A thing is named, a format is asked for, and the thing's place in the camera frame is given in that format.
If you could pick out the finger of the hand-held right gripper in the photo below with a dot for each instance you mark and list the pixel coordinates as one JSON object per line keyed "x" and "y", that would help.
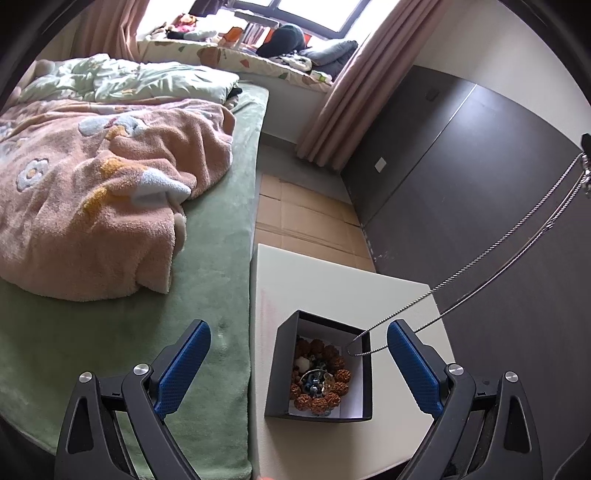
{"x": 587, "y": 143}

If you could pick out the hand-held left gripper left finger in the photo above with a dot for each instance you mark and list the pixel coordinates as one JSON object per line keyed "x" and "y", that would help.
{"x": 182, "y": 364}

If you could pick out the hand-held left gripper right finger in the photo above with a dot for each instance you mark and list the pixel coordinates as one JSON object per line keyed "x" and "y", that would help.
{"x": 413, "y": 369}

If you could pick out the black jewelry box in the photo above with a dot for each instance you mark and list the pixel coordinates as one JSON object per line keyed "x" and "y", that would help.
{"x": 279, "y": 369}

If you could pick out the green bed sheet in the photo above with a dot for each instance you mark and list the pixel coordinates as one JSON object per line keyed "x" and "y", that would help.
{"x": 217, "y": 277}

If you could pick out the pink flower blanket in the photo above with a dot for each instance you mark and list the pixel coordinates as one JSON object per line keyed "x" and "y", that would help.
{"x": 92, "y": 207}

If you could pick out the flattened cardboard sheet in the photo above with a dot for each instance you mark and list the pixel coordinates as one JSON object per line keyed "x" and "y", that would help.
{"x": 304, "y": 221}

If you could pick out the pink curtain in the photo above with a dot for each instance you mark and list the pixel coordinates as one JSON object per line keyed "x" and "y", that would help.
{"x": 111, "y": 27}
{"x": 351, "y": 92}

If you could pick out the grey pillow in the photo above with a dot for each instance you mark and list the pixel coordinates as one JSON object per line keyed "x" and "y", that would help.
{"x": 330, "y": 53}

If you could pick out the light green duvet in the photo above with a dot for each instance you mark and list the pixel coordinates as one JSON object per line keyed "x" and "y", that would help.
{"x": 138, "y": 78}

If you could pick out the window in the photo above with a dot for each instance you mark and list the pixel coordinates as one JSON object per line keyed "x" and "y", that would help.
{"x": 323, "y": 11}

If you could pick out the patterned window seat cushion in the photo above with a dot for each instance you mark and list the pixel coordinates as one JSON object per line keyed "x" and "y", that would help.
{"x": 231, "y": 57}

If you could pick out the dark bag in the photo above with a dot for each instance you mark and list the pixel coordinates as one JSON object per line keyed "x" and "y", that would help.
{"x": 284, "y": 39}

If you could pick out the stuffed toys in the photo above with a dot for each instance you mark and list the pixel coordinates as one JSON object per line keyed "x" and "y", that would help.
{"x": 189, "y": 27}

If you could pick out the white wall socket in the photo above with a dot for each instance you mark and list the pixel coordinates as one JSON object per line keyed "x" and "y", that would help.
{"x": 381, "y": 165}

